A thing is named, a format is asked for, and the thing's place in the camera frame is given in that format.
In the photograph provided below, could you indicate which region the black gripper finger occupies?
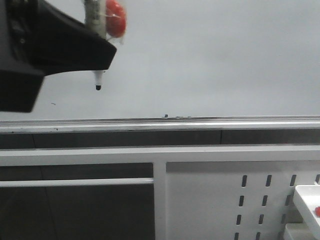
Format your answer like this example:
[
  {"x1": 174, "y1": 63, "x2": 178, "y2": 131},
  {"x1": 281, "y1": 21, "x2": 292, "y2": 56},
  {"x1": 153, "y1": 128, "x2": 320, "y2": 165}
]
[{"x1": 0, "y1": 0, "x2": 117, "y2": 113}]

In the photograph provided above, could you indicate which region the white whiteboard marker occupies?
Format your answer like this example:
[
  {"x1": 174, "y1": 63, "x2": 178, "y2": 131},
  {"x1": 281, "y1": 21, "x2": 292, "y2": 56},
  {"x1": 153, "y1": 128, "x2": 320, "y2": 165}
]
[{"x1": 83, "y1": 0, "x2": 107, "y2": 91}]

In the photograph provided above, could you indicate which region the red round magnet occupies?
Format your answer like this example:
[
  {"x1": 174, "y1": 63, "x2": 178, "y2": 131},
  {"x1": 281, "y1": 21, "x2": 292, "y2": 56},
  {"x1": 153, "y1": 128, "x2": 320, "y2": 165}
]
[{"x1": 105, "y1": 0, "x2": 127, "y2": 44}]

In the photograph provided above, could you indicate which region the white perforated pegboard panel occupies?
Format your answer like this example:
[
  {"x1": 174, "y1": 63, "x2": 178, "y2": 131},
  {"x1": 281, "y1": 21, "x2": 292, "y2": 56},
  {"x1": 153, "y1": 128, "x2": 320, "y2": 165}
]
[{"x1": 166, "y1": 161, "x2": 320, "y2": 240}]

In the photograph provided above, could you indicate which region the white upper marker tray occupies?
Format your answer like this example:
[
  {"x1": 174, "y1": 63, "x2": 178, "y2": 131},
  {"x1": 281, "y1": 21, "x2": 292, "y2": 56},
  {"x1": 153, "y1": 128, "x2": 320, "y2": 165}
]
[{"x1": 293, "y1": 184, "x2": 320, "y2": 240}]

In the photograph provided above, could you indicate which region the white lower tray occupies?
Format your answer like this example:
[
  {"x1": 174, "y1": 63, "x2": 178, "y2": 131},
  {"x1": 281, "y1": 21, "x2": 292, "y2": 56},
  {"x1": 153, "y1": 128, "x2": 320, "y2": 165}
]
[{"x1": 283, "y1": 223, "x2": 316, "y2": 240}]

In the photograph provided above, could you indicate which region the red capped marker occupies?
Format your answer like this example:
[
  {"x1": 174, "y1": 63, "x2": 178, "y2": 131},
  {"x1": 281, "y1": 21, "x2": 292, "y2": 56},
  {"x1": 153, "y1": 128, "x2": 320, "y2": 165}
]
[{"x1": 314, "y1": 206, "x2": 320, "y2": 217}]

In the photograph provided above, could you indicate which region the whiteboard with aluminium frame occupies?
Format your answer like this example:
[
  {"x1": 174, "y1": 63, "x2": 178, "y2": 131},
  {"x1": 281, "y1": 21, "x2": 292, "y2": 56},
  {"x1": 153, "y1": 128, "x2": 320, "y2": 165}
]
[{"x1": 0, "y1": 0, "x2": 320, "y2": 128}]

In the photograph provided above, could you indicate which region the white metal stand frame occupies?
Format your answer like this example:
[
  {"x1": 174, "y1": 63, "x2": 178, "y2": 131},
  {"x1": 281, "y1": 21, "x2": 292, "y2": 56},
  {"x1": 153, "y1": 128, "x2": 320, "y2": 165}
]
[{"x1": 0, "y1": 145, "x2": 320, "y2": 240}]

